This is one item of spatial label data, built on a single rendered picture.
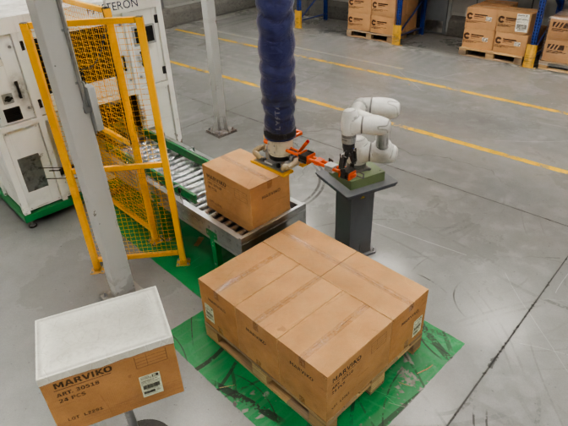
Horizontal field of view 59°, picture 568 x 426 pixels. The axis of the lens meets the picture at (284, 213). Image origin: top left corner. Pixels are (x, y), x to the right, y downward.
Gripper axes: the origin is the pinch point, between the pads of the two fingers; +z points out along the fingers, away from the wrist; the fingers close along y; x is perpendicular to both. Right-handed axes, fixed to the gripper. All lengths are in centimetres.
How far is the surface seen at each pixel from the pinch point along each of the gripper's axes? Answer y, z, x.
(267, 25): 12, -83, -55
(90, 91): 94, -46, -135
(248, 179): 12, 32, -86
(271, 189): 0, 41, -73
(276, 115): 10, -27, -53
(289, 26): 1, -82, -48
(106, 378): 176, 38, 3
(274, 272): 41, 73, -28
